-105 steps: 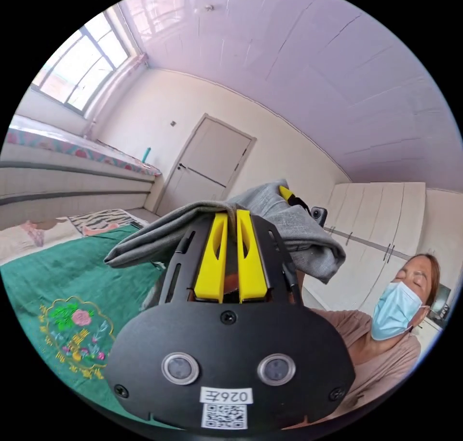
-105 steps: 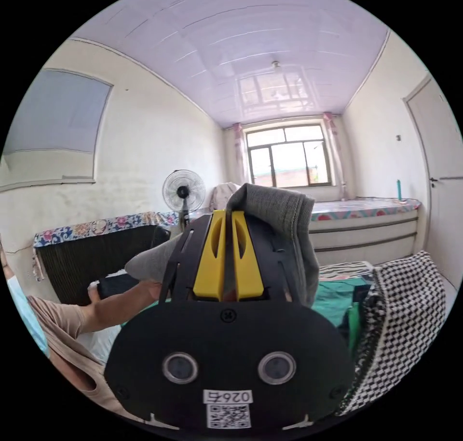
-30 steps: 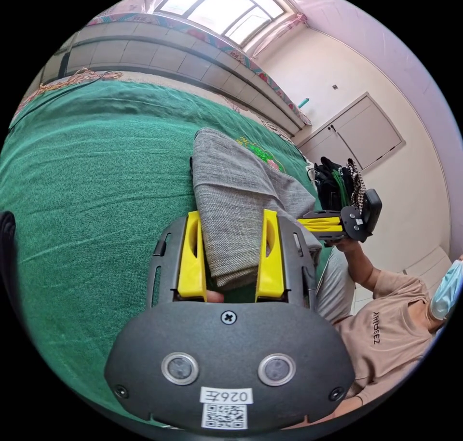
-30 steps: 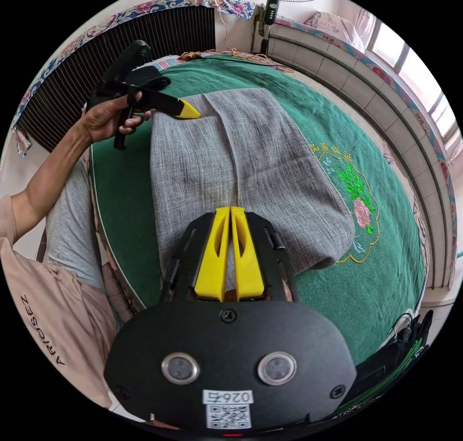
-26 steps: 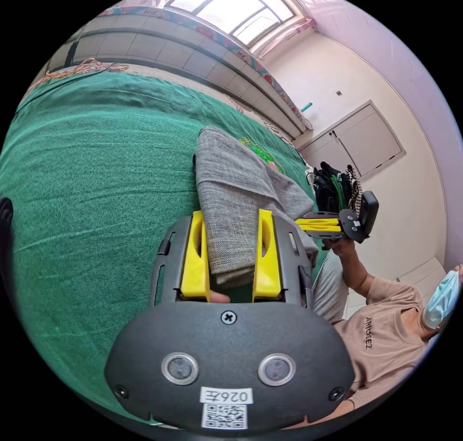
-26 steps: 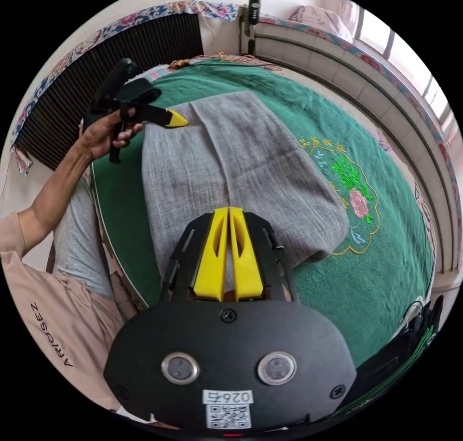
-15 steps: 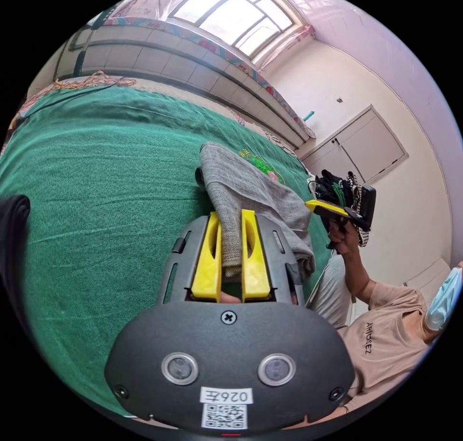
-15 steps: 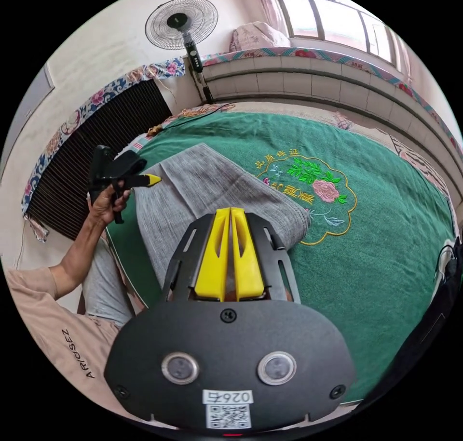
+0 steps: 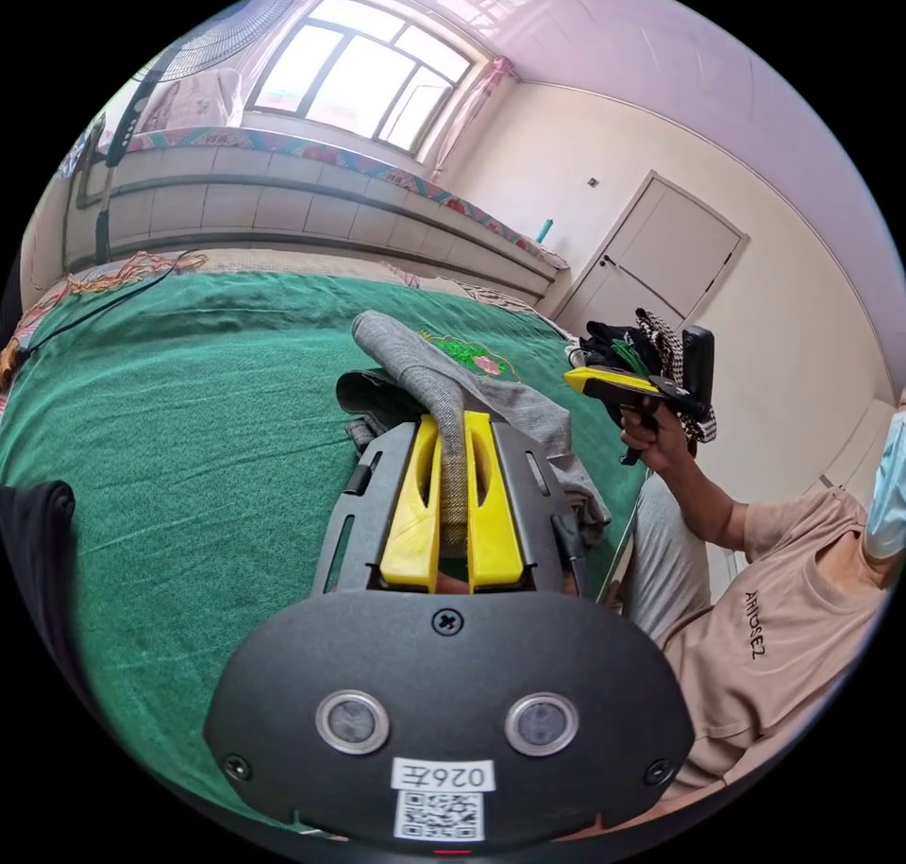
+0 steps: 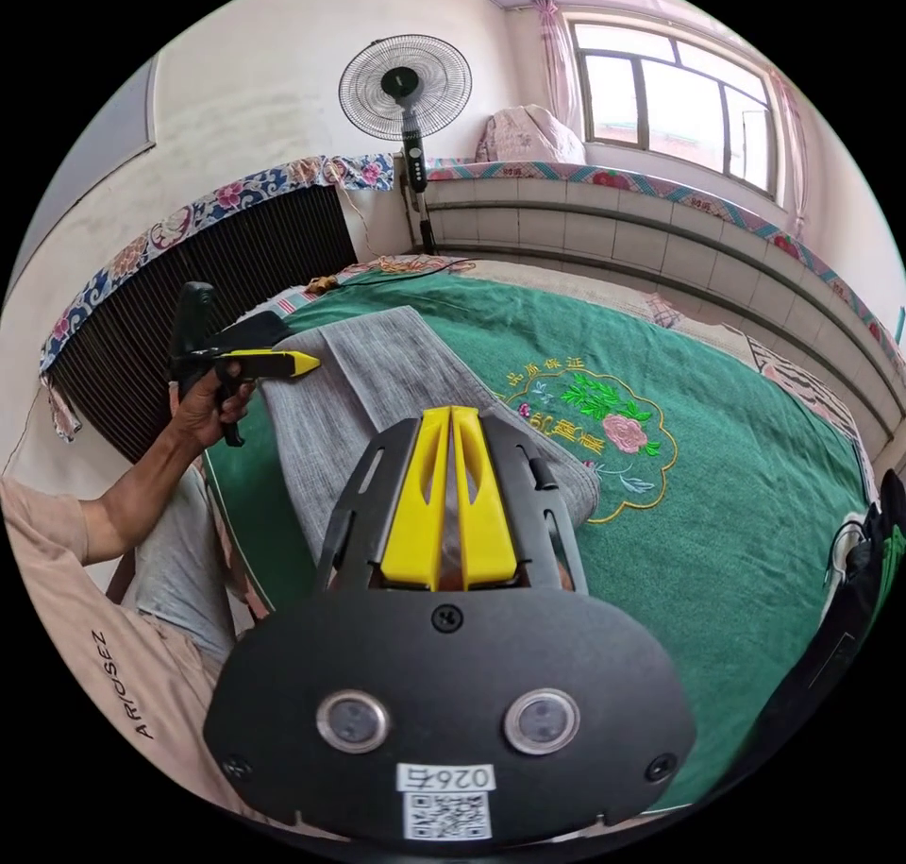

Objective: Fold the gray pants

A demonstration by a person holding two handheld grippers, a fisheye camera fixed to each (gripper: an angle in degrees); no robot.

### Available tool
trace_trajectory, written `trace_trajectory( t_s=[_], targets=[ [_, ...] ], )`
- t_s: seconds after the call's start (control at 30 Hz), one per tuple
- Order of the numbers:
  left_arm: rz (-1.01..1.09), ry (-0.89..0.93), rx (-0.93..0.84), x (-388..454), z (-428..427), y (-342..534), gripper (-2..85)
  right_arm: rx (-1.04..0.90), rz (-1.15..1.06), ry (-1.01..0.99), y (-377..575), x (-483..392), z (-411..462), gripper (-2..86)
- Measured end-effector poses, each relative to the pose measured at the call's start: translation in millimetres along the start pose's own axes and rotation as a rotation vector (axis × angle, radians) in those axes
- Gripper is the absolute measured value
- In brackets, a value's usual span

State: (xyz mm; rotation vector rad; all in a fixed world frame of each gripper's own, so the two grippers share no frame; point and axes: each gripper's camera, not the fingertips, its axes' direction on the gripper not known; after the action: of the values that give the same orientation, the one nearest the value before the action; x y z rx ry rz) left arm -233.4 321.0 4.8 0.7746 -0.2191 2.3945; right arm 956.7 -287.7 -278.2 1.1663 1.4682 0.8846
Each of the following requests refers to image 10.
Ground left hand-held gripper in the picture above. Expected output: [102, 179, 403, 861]
[168, 310, 323, 449]

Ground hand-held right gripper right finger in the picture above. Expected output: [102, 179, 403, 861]
[450, 407, 523, 590]

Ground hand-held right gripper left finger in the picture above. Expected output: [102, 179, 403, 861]
[380, 407, 452, 593]

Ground gray pants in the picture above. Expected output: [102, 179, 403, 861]
[257, 304, 604, 600]

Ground person's left forearm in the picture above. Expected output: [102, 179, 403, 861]
[79, 415, 213, 569]

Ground person's left hand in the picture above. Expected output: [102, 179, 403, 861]
[172, 366, 256, 449]

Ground dark radiator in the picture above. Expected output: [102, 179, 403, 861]
[47, 182, 360, 466]

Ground blue floral cloth strip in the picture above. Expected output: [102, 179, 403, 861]
[37, 151, 395, 444]

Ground bed with green quilt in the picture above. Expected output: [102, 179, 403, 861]
[200, 254, 906, 812]

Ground black standing fan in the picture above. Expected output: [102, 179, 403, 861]
[337, 33, 474, 256]

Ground person's body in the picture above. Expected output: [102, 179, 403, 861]
[0, 464, 284, 826]

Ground rolled floral blanket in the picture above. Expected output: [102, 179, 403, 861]
[474, 104, 588, 166]

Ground pink curtain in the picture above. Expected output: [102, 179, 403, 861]
[766, 63, 814, 242]
[531, 0, 585, 140]

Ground window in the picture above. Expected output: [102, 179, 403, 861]
[565, 17, 791, 203]

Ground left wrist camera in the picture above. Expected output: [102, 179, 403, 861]
[172, 280, 215, 360]

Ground black cable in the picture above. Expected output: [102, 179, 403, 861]
[338, 257, 477, 290]

